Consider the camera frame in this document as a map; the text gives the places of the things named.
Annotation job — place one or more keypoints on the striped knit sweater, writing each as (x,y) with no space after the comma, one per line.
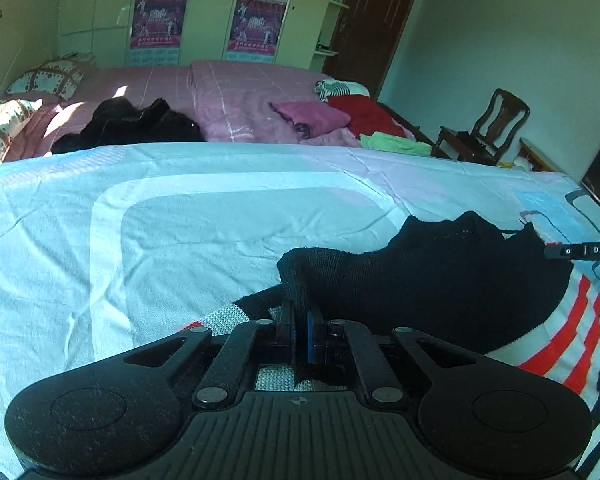
(430,270)

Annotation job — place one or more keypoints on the black cloth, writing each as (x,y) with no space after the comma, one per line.
(130,127)

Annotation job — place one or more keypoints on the small white object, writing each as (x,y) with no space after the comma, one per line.
(522,161)

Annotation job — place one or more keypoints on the red cloth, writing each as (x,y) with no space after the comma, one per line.
(372,115)

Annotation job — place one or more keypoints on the cream wardrobe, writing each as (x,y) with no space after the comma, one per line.
(105,10)

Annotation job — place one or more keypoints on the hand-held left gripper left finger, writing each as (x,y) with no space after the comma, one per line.
(290,340)

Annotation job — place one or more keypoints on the patterned pillow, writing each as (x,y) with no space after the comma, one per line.
(2,127)
(47,77)

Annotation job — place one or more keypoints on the wooden chair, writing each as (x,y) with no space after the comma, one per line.
(485,132)

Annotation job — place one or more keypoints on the brown wooden door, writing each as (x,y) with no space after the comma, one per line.
(375,25)

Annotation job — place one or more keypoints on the wooden bed frame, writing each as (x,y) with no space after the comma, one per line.
(550,160)

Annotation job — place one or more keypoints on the striped folded cloth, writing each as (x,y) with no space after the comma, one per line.
(340,90)

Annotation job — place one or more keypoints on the magenta cloth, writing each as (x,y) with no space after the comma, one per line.
(312,117)

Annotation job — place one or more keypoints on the purple wall poster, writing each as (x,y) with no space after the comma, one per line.
(256,27)
(159,22)

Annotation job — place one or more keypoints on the patterned light blue bedsheet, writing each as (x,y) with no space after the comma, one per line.
(130,235)

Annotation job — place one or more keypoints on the corner shelves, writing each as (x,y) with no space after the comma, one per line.
(332,35)

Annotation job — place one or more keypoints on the pink bedsheet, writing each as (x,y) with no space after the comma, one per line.
(240,95)

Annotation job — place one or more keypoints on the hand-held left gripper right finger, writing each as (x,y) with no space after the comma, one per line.
(310,337)

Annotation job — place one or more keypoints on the green cloth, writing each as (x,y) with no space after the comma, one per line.
(395,142)

